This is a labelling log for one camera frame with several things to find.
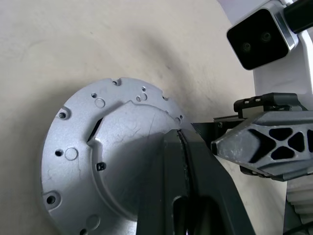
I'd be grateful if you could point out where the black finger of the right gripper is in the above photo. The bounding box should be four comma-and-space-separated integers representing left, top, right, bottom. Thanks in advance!
210, 110, 313, 176
191, 115, 246, 149

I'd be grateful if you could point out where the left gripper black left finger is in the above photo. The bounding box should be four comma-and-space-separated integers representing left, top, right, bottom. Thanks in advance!
136, 129, 194, 235

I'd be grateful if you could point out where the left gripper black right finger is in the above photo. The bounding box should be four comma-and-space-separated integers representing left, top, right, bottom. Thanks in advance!
181, 128, 260, 235

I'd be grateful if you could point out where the silver round motor lid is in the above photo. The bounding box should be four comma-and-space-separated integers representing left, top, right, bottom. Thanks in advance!
40, 77, 194, 235

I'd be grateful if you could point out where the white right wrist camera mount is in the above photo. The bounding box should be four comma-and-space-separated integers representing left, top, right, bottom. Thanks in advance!
226, 0, 313, 220

